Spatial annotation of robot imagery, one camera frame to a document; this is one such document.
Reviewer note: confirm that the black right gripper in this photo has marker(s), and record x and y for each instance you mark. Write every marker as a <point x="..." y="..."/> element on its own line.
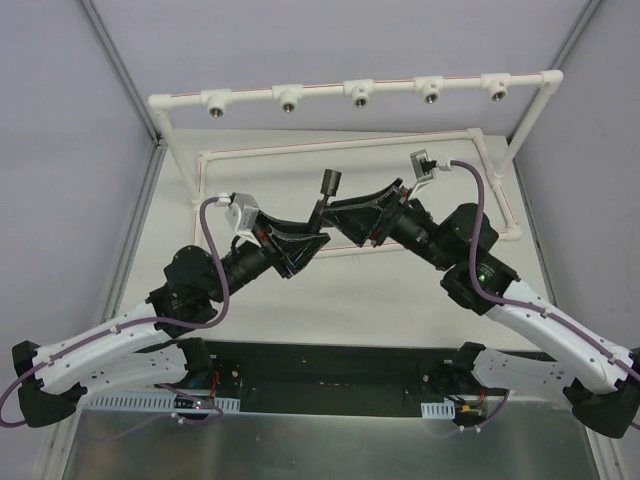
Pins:
<point x="386" y="215"/>

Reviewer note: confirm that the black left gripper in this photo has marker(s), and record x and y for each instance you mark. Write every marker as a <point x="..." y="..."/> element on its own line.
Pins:
<point x="270" y="247"/>

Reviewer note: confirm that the black L-shaped faucet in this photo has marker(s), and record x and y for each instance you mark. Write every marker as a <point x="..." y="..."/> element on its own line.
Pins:
<point x="317" y="222"/>

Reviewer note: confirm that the black faucet valve handle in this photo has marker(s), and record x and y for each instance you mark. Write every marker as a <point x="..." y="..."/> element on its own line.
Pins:
<point x="330" y="183"/>

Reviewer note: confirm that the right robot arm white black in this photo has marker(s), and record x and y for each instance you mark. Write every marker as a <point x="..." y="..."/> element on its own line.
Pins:
<point x="598" y="381"/>

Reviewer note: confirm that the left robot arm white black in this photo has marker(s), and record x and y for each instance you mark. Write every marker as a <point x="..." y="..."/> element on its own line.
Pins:
<point x="149" y="344"/>

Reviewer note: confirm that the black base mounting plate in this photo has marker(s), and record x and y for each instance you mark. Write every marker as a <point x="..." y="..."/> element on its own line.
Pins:
<point x="335" y="380"/>

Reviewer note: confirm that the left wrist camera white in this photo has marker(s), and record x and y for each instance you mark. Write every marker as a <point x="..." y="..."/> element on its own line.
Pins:
<point x="241" y="211"/>

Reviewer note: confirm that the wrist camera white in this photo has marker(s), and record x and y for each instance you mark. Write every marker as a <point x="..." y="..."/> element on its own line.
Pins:
<point x="424" y="168"/>
<point x="241" y="211"/>

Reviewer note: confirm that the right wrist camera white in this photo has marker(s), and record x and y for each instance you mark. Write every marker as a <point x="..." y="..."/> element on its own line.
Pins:
<point x="424" y="168"/>

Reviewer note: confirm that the white PVC pipe frame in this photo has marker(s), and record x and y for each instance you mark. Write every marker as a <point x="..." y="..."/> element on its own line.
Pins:
<point x="279" y="166"/>

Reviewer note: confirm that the left aluminium frame post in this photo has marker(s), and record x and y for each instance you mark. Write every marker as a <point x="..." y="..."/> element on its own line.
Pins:
<point x="144" y="188"/>

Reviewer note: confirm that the aluminium frame post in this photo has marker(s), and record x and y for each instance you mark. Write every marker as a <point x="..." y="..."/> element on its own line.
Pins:
<point x="588" y="13"/>
<point x="144" y="188"/>

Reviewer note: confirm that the right white cable duct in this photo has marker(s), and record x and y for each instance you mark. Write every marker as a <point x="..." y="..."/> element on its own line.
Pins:
<point x="444" y="410"/>

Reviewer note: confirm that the white cable duct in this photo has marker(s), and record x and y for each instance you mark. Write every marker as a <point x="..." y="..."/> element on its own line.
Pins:
<point x="444" y="410"/>
<point x="154" y="402"/>

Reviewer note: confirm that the left white cable duct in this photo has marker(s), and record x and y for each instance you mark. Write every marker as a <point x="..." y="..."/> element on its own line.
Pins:
<point x="154" y="402"/>

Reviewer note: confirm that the right aluminium frame post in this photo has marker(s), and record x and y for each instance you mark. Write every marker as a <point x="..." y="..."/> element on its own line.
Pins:
<point x="588" y="13"/>

